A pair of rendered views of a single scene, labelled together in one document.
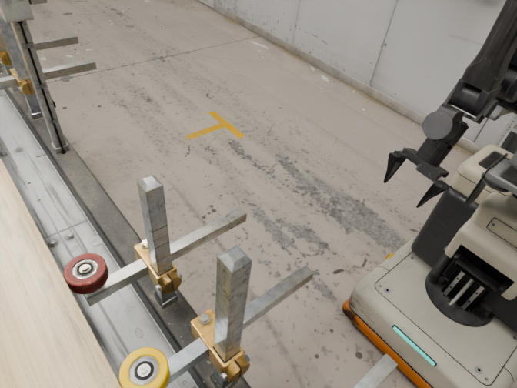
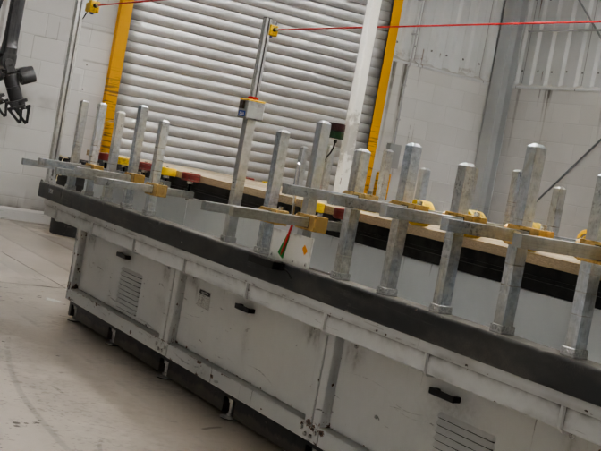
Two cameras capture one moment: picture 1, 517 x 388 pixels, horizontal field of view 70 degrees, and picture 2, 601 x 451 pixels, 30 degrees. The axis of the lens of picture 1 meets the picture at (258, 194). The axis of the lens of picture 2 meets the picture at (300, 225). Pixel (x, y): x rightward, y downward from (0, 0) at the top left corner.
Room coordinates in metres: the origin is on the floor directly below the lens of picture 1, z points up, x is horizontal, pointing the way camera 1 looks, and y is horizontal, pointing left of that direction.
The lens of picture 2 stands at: (4.88, 1.92, 1.02)
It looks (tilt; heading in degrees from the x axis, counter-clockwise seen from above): 3 degrees down; 194
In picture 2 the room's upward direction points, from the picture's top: 10 degrees clockwise
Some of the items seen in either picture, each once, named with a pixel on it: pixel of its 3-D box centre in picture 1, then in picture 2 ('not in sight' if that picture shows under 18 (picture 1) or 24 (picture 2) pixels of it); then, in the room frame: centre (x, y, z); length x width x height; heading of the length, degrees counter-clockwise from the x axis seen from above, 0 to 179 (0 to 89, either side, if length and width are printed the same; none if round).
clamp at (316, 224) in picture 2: (3, 52); (310, 222); (1.38, 1.10, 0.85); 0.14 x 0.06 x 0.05; 45
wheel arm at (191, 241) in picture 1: (174, 251); (145, 188); (0.55, 0.19, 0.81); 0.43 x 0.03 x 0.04; 135
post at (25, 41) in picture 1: (42, 91); (238, 180); (1.00, 0.72, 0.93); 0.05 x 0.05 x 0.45; 45
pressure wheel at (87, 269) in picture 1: (90, 282); (190, 185); (0.41, 0.33, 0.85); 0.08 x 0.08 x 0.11
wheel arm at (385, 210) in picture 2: not in sight; (460, 222); (1.94, 1.63, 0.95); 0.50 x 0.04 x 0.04; 135
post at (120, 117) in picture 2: not in sight; (112, 163); (0.13, -0.16, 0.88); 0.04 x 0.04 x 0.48; 45
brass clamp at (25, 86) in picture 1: (24, 81); (272, 215); (1.20, 0.92, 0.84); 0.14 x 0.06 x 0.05; 45
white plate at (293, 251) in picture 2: not in sight; (290, 248); (1.36, 1.04, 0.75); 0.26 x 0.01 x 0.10; 45
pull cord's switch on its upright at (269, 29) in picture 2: not in sight; (254, 114); (-1.23, 0.05, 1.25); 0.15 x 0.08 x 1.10; 45
